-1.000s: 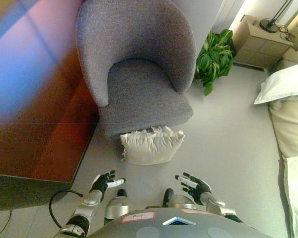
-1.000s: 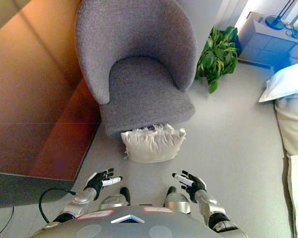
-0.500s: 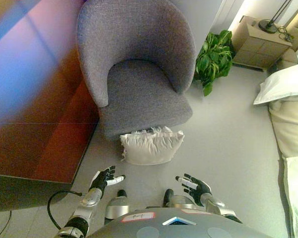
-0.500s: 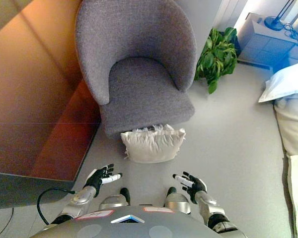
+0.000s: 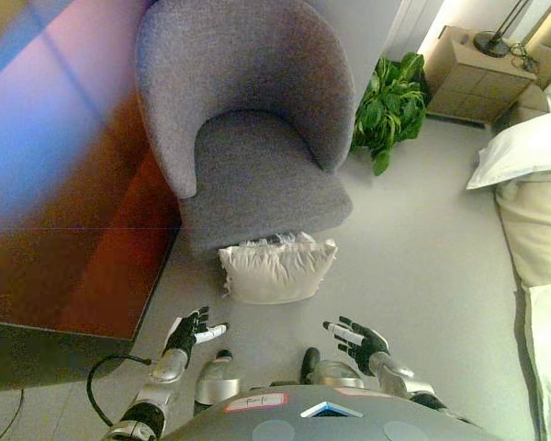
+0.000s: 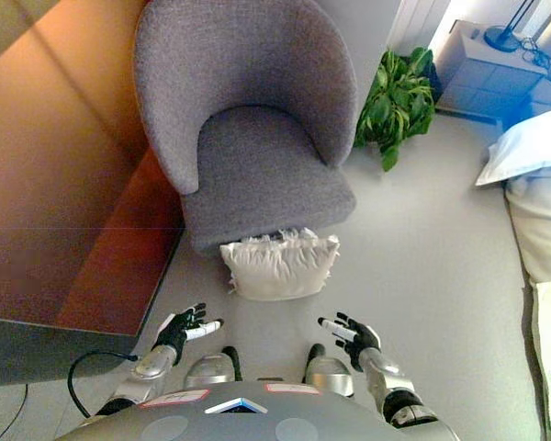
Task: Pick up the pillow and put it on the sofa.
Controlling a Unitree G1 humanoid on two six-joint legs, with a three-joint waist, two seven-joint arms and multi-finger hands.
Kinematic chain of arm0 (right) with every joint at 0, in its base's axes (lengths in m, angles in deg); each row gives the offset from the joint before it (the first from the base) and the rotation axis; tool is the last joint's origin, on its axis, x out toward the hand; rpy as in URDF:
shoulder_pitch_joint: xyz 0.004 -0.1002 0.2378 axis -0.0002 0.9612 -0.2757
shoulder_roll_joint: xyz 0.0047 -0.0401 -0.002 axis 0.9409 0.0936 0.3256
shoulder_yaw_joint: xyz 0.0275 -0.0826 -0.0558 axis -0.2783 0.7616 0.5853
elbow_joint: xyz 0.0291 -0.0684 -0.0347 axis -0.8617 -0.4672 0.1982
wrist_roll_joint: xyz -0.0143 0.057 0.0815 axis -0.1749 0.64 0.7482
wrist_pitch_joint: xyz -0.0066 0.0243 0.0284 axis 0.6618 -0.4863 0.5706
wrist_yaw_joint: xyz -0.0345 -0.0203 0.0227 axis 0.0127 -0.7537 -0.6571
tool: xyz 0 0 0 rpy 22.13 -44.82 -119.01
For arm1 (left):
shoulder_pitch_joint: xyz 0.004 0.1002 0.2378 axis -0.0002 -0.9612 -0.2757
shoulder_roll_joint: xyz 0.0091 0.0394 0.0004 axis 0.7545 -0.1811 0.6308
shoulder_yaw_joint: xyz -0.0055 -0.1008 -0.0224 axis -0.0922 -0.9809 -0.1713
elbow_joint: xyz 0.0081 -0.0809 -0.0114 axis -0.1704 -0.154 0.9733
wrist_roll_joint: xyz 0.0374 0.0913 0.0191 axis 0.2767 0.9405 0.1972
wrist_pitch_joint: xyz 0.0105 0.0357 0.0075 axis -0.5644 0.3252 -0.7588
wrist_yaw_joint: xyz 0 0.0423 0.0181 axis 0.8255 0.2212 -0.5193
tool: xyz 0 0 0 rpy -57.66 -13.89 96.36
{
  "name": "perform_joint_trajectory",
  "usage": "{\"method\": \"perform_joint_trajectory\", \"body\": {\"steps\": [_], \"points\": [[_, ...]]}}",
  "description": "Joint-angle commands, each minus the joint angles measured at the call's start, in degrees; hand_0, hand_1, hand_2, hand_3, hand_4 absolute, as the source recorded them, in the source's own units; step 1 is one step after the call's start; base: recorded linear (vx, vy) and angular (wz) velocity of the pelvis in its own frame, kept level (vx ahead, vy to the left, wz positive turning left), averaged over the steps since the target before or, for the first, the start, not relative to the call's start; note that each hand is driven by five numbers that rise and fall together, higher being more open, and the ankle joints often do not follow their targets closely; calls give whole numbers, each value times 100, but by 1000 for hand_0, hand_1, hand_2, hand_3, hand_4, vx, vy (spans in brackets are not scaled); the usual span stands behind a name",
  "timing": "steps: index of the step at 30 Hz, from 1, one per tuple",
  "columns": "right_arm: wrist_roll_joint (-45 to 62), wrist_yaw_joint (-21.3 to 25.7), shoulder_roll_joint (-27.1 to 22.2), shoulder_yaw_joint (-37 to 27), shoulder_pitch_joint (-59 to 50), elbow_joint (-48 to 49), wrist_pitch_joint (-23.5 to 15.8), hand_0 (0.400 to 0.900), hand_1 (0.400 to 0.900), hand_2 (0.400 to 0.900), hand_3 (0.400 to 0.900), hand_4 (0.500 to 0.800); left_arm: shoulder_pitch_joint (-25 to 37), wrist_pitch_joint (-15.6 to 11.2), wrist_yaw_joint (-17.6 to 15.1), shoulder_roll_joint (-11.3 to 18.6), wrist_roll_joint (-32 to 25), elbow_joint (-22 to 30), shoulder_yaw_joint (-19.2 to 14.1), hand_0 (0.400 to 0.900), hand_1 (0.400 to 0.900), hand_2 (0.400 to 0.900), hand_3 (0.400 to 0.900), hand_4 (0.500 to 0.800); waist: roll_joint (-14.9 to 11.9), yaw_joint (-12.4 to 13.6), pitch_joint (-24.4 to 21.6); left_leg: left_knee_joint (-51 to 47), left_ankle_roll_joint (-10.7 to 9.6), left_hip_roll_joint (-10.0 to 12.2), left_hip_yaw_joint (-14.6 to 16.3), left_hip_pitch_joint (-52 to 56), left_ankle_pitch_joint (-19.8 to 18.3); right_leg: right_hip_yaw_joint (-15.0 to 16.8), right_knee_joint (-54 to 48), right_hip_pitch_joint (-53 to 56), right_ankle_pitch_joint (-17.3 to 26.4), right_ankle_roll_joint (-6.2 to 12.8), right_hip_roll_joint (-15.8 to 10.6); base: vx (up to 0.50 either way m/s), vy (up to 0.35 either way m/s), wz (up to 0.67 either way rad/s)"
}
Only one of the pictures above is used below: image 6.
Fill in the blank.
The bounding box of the silver right robot leg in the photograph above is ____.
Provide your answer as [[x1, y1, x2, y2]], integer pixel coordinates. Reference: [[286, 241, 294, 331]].
[[302, 343, 354, 399]]

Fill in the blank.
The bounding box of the brown wooden desk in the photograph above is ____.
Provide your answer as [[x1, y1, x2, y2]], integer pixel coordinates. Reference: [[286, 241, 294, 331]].
[[0, 0, 187, 339]]

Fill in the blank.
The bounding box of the white ruffled pillow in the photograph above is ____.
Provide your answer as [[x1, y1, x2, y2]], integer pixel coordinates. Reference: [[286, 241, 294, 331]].
[[219, 227, 341, 302]]

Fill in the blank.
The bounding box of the silver robot leg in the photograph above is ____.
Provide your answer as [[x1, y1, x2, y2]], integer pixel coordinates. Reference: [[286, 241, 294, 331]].
[[302, 343, 354, 399], [183, 345, 243, 390]]

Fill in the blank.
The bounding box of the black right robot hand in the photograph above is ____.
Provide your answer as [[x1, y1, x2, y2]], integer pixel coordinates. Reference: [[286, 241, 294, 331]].
[[318, 311, 382, 373]]

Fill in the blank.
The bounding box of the silver left robot leg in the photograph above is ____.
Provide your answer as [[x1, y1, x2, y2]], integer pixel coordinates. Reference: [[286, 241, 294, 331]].
[[183, 345, 243, 390]]

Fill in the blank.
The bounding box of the black lamp base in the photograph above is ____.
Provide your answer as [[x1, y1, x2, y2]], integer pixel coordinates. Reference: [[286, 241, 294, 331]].
[[483, 0, 536, 53]]

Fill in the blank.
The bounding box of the grey fabric armchair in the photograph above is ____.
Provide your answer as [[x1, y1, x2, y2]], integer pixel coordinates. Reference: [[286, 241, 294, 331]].
[[133, 0, 359, 253]]

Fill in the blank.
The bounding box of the green potted plant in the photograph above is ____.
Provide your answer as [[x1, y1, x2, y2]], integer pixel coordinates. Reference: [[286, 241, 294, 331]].
[[352, 45, 438, 173]]

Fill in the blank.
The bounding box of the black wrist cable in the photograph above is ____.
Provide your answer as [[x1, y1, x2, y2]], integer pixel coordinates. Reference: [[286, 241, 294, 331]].
[[67, 350, 138, 419]]

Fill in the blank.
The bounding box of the white nightstand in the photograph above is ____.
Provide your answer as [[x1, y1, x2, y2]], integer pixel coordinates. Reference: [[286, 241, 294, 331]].
[[433, 18, 551, 124]]

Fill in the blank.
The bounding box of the black cable on nightstand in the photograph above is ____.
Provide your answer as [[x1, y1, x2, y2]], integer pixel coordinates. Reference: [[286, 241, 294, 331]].
[[519, 36, 551, 70]]

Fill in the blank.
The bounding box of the grey robot torso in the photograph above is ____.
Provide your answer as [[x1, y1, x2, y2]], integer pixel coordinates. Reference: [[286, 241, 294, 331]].
[[54, 379, 460, 441]]

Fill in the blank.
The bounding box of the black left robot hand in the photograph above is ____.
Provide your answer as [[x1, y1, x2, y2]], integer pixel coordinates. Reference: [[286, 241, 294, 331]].
[[154, 302, 225, 368]]

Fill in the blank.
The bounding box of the white bed pillow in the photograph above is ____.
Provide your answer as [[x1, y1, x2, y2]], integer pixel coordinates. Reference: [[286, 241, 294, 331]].
[[475, 106, 551, 187]]

